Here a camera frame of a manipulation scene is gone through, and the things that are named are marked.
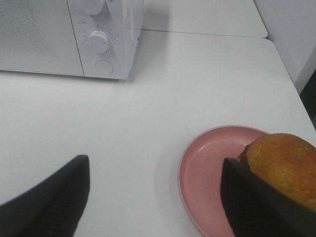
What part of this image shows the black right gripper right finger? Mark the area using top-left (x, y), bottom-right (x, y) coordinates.
top-left (220, 158), bottom-right (316, 237)

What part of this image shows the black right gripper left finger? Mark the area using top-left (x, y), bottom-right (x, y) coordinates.
top-left (0, 155), bottom-right (89, 237)

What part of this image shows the burger with brown bun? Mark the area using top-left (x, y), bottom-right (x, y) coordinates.
top-left (237, 133), bottom-right (316, 210)

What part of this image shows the pink round plate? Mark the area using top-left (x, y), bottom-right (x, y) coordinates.
top-left (177, 125), bottom-right (267, 237)

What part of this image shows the round white door release button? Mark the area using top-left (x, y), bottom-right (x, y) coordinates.
top-left (95, 60), bottom-right (114, 75)

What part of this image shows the white microwave door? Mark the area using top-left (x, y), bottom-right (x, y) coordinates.
top-left (0, 0), bottom-right (83, 76)

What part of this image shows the white timer knob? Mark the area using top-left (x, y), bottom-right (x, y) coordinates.
top-left (88, 31), bottom-right (111, 53)

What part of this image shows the white microwave oven body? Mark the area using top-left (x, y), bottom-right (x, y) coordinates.
top-left (67, 0), bottom-right (144, 79)

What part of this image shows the white upper microwave knob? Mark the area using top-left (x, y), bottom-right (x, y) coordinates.
top-left (80, 0), bottom-right (105, 15)

